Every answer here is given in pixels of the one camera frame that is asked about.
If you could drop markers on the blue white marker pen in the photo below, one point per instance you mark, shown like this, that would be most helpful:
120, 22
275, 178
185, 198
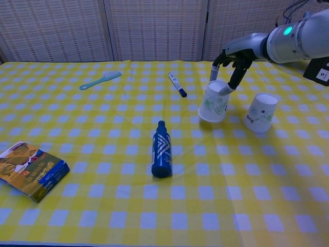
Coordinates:
177, 85

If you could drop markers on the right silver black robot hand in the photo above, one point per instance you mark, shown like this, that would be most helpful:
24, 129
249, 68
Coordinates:
244, 49

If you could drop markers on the blue spray bottle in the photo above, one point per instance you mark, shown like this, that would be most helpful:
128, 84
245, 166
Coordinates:
161, 154

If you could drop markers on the mint green comb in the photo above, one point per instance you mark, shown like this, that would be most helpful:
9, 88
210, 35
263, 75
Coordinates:
99, 81

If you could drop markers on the yellow white checkered tablecloth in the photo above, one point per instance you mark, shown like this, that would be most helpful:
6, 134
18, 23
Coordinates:
128, 205

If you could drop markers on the black cardboard box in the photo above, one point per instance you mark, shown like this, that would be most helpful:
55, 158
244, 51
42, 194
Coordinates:
318, 72

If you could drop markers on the white cup green leaf print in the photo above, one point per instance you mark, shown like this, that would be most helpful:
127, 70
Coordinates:
213, 105

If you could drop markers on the white cup blue flower print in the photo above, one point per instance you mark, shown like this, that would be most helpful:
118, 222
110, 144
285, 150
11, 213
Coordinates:
260, 113

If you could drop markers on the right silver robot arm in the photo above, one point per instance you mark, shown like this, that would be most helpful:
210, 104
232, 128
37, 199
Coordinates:
300, 38

